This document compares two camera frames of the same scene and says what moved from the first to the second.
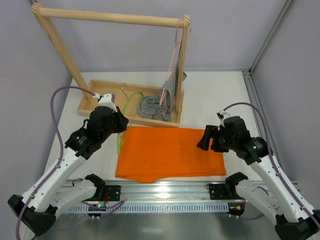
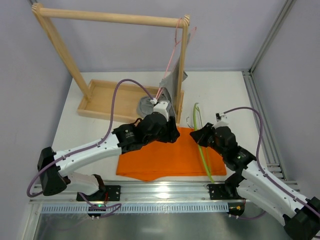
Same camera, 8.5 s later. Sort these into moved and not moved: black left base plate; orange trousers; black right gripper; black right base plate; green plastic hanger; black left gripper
Moved: green plastic hanger; black right gripper; black left gripper
Not moved: black right base plate; black left base plate; orange trousers
